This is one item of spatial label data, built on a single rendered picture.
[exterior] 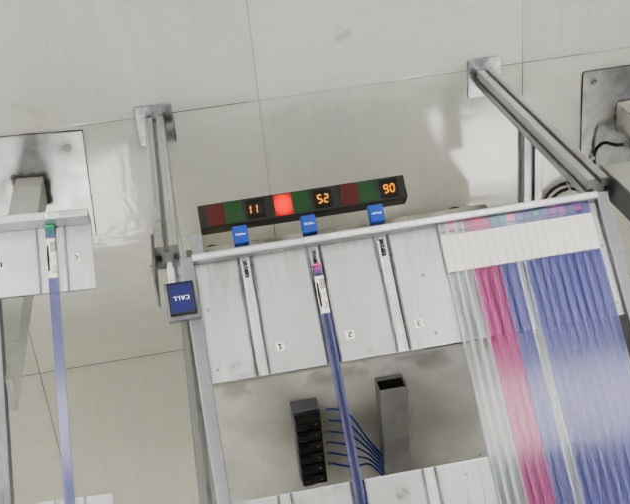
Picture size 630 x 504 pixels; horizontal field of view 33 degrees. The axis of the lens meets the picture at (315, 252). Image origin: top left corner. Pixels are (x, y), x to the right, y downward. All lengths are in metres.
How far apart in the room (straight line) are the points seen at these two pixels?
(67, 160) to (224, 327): 0.83
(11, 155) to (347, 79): 0.74
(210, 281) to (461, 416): 0.63
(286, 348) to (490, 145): 1.02
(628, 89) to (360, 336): 1.15
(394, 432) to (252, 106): 0.80
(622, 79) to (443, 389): 0.92
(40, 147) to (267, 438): 0.82
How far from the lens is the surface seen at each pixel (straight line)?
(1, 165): 2.37
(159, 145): 2.16
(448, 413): 2.04
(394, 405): 1.94
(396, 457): 2.01
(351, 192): 1.72
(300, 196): 1.71
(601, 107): 2.56
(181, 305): 1.61
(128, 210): 2.41
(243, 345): 1.64
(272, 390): 1.93
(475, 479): 1.64
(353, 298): 1.66
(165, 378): 2.63
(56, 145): 2.35
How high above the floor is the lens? 2.20
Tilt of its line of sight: 61 degrees down
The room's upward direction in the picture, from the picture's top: 160 degrees clockwise
